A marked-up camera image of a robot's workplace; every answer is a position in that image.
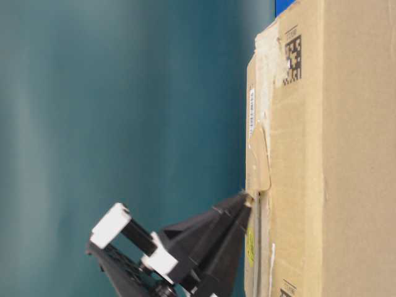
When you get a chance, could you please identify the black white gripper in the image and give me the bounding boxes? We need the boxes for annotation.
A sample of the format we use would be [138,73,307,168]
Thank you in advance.
[85,192,251,296]

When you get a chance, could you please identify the brown cardboard box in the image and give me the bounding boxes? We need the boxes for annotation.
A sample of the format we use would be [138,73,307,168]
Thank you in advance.
[244,1,395,296]

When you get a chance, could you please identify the blue object behind box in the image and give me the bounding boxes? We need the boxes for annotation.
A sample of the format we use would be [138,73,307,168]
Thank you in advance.
[275,0,301,19]

